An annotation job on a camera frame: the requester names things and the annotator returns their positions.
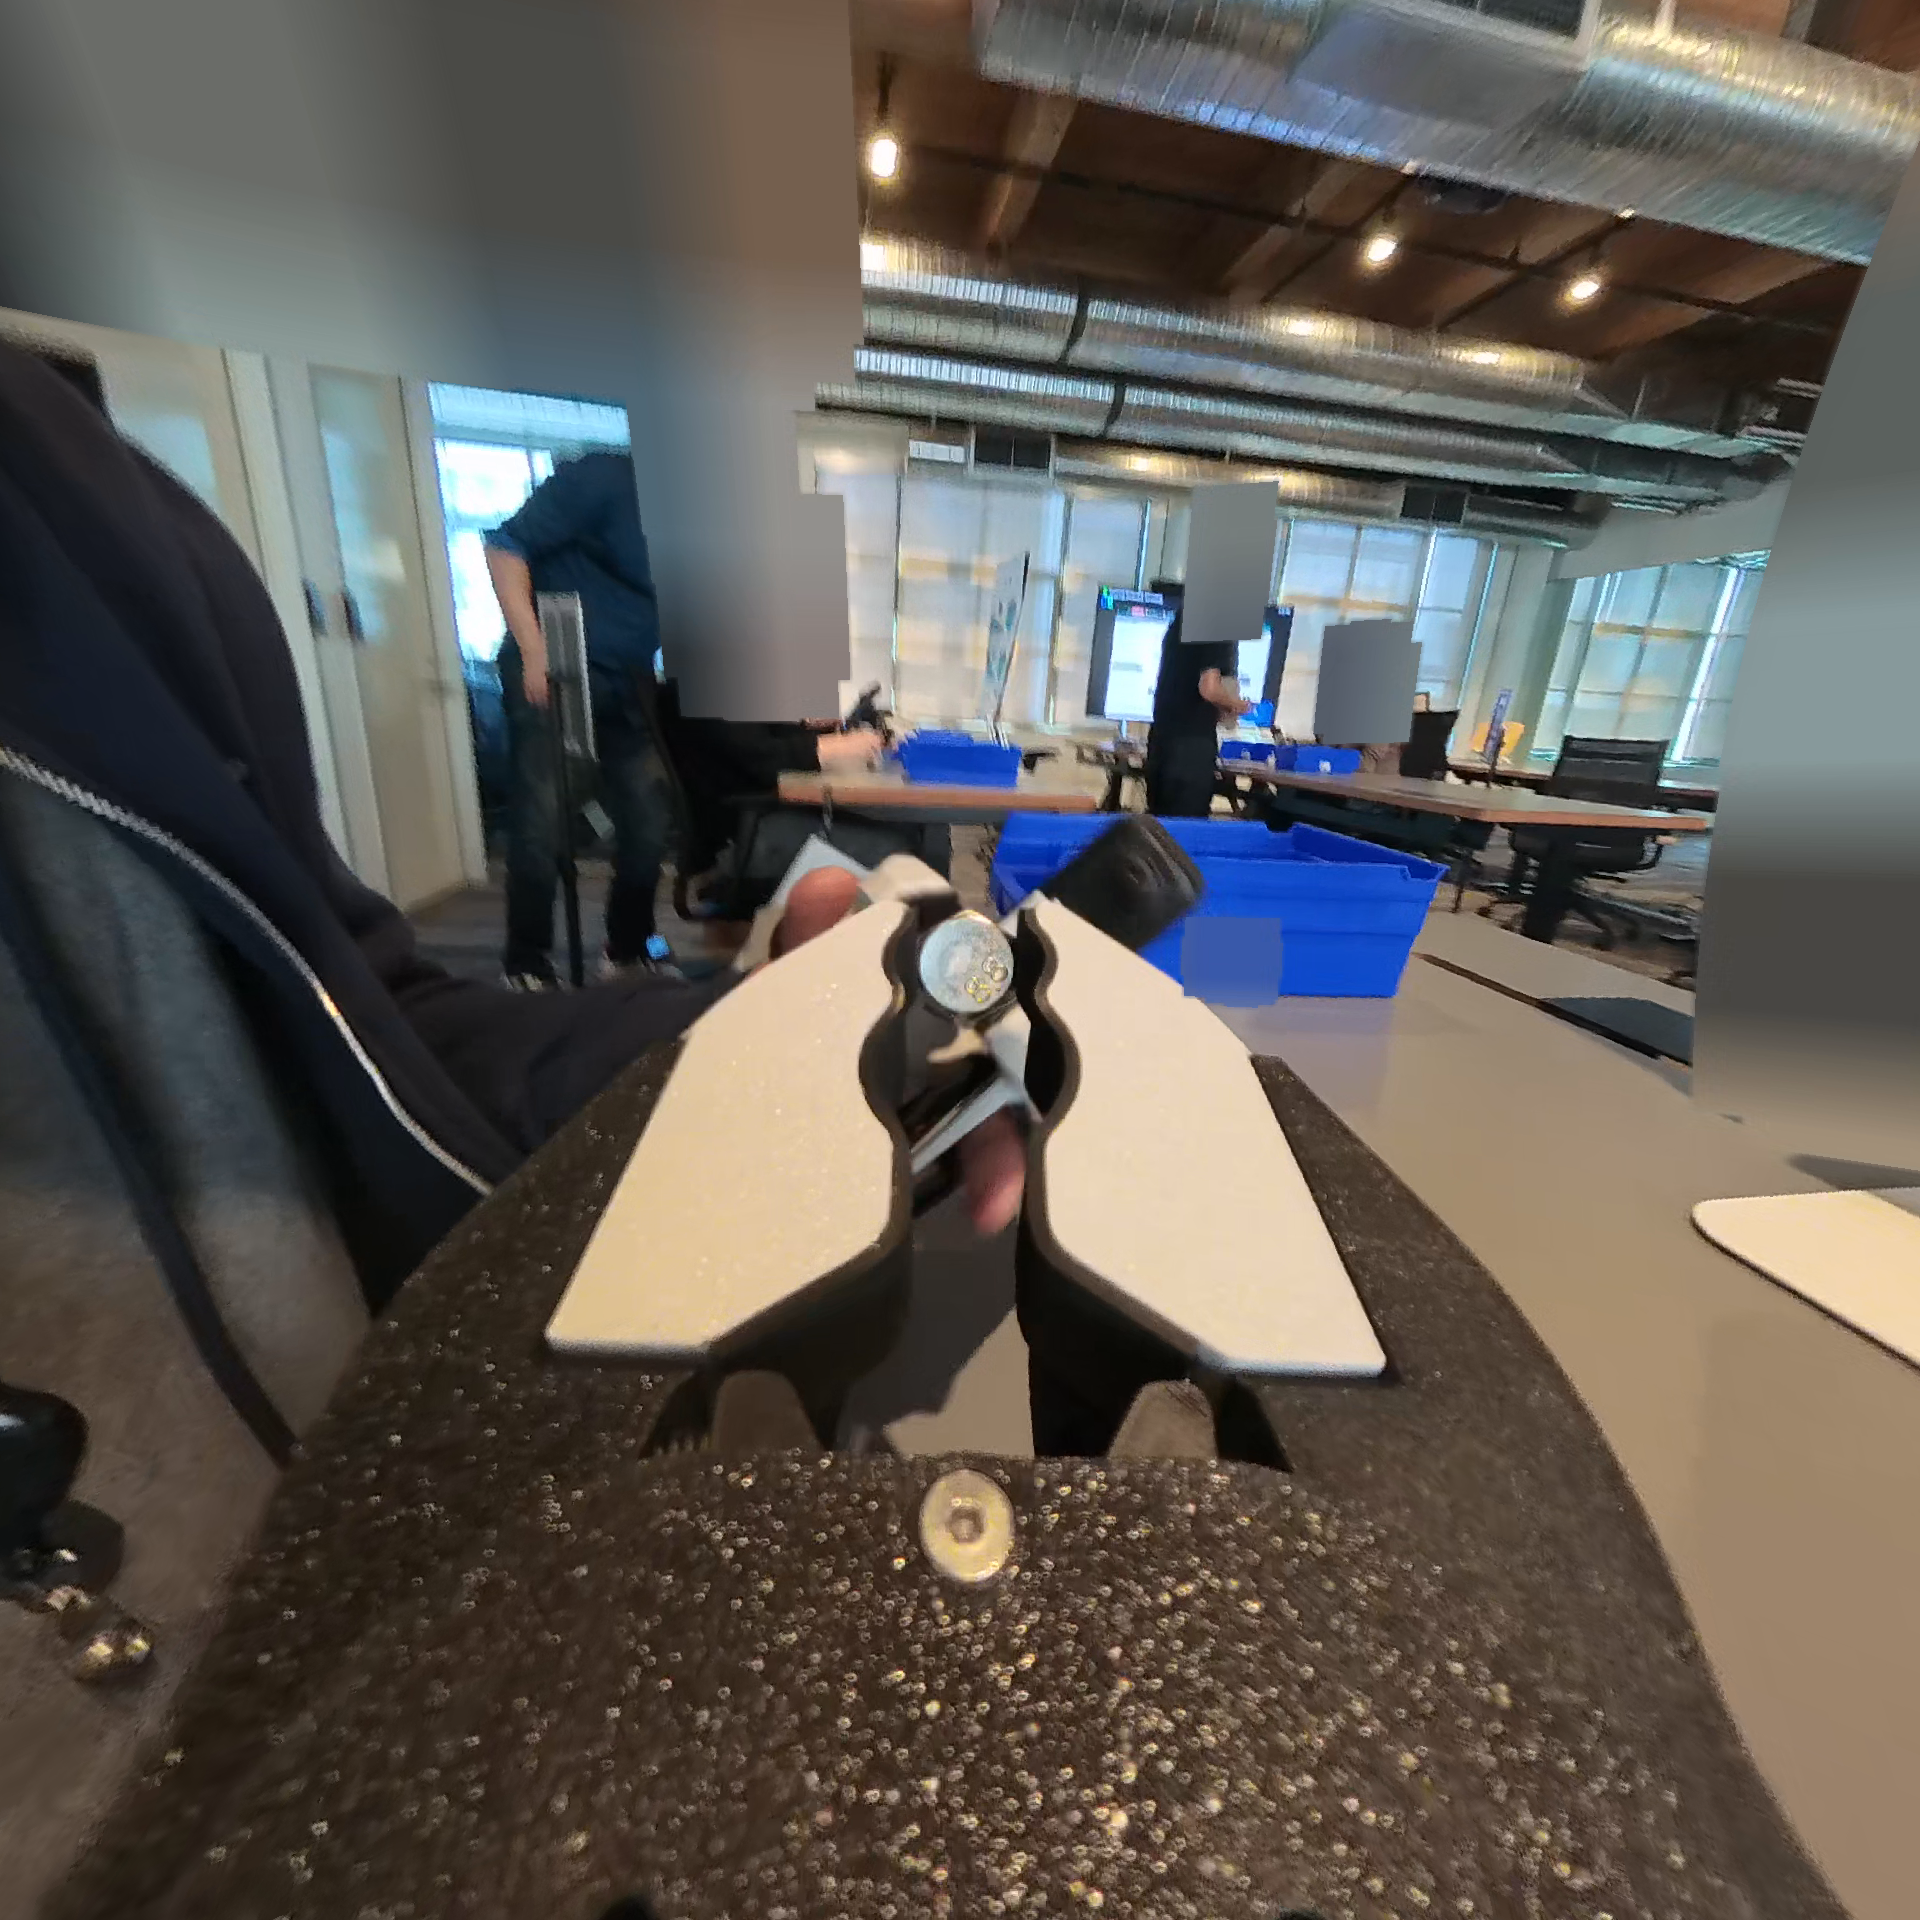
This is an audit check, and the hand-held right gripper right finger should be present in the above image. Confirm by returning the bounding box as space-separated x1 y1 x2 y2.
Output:
1011 897 1385 1382

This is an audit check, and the black tripod stand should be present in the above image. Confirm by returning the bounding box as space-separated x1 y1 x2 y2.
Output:
528 591 604 991

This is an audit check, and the large silver air duct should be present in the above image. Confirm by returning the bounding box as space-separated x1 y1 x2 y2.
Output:
970 0 1895 266

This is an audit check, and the printed banner stand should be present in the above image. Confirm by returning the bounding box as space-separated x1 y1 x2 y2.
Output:
989 551 1036 728

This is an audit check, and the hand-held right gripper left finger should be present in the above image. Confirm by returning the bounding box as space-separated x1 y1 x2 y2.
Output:
544 897 920 1364

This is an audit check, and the wooden office desk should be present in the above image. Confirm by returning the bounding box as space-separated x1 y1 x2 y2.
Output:
1219 758 1710 843
781 773 1112 817

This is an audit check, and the person's left hand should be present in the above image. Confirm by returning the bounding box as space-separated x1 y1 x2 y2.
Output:
766 868 1036 1233

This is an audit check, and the large computer monitor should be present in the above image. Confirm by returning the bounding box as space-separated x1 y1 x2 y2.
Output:
1084 586 1296 725

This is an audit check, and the black office chair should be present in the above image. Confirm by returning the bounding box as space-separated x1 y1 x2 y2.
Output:
1509 733 1670 941

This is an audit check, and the silver hex bolt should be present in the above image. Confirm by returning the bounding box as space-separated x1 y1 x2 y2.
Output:
920 909 1018 1022

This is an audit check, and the white rounded flat pad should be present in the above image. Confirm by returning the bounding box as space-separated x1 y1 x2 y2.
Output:
1690 1190 1920 1371

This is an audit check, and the person's navy zip jacket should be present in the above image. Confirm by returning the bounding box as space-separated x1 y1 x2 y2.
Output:
0 337 526 1443

